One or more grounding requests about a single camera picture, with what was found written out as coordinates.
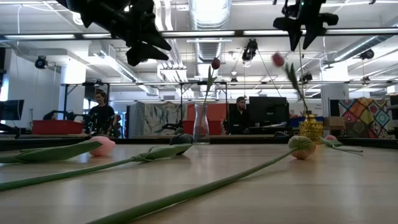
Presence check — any red plastic bin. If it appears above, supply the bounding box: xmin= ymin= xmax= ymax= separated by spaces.
xmin=32 ymin=119 xmax=84 ymax=135

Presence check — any black monitor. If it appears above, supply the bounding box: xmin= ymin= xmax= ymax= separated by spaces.
xmin=0 ymin=99 xmax=25 ymax=121
xmin=248 ymin=96 xmax=290 ymax=127

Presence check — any red tulip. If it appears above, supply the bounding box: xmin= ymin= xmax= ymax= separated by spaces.
xmin=201 ymin=57 xmax=221 ymax=131

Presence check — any dark purple tulip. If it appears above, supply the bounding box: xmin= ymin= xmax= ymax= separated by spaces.
xmin=0 ymin=133 xmax=194 ymax=192

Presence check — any black beam with light strips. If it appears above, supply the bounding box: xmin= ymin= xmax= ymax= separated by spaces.
xmin=0 ymin=27 xmax=398 ymax=42

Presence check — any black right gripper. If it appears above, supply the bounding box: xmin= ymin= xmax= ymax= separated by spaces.
xmin=272 ymin=0 xmax=339 ymax=52

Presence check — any colourful patchwork quilt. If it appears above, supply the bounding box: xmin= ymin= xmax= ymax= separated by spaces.
xmin=338 ymin=97 xmax=392 ymax=139

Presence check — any clear glass vase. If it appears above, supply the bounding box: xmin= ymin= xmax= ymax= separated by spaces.
xmin=192 ymin=102 xmax=211 ymax=144

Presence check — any crumpled silver tarp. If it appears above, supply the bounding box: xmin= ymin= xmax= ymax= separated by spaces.
xmin=129 ymin=101 xmax=187 ymax=138

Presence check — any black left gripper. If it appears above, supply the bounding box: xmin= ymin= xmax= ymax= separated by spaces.
xmin=118 ymin=0 xmax=172 ymax=67

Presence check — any cardboard box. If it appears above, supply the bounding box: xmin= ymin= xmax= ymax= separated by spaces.
xmin=323 ymin=116 xmax=346 ymax=131

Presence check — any person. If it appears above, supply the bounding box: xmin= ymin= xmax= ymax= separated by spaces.
xmin=88 ymin=90 xmax=116 ymax=138
xmin=228 ymin=96 xmax=249 ymax=135

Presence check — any pale pink tulip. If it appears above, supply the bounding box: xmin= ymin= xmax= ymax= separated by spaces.
xmin=86 ymin=135 xmax=317 ymax=224

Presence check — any silver ceiling duct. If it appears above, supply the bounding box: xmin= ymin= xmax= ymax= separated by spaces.
xmin=188 ymin=0 xmax=233 ymax=63

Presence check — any black aluminium table frame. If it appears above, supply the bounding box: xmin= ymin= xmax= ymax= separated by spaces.
xmin=0 ymin=136 xmax=398 ymax=152

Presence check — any yellow glass vase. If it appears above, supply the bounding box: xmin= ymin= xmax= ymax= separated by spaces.
xmin=298 ymin=112 xmax=324 ymax=144

